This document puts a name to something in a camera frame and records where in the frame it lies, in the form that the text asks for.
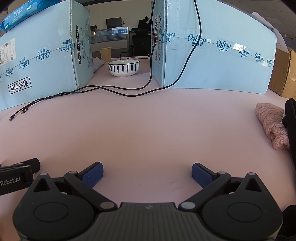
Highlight black office chair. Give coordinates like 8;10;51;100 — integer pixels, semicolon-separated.
129;17;152;57

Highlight striped white ceramic bowl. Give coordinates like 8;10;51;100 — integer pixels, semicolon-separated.
108;59;140;77

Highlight blue wipes packet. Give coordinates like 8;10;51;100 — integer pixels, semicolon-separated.
0;0;63;32

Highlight brown paper cup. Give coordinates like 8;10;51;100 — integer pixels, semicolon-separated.
99;47;112;63

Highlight pink knitted garment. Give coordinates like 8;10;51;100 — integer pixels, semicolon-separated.
255;102;291;151

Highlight black monitor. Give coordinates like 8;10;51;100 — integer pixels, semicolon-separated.
106;18;122;29

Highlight grey office partition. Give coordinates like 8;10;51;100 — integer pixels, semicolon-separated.
91;27;130;58

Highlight light blue cardboard carton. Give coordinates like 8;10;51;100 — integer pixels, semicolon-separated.
150;0;277;95
0;0;95;112

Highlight black garment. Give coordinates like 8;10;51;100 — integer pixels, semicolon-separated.
281;98;296;167

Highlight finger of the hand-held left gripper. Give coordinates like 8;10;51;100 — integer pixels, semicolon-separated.
13;158;41;175

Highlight small white cloth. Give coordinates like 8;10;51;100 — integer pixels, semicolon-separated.
92;57;105;73

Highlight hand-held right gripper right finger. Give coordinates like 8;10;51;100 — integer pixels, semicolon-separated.
178;162;264;212

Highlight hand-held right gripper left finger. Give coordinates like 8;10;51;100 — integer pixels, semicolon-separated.
32;161;117;212

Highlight brown cardboard box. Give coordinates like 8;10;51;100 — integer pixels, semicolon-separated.
286;48;296;82
268;47;291;97

